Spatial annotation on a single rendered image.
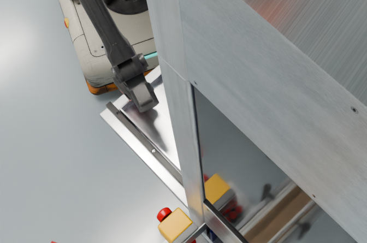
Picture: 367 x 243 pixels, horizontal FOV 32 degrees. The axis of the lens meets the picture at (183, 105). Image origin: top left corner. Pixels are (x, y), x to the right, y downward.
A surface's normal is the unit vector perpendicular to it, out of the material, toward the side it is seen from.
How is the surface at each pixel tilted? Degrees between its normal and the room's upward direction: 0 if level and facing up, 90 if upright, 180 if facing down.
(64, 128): 0
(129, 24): 0
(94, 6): 59
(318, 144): 90
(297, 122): 90
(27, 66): 0
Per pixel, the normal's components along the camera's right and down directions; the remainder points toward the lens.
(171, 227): -0.06, -0.40
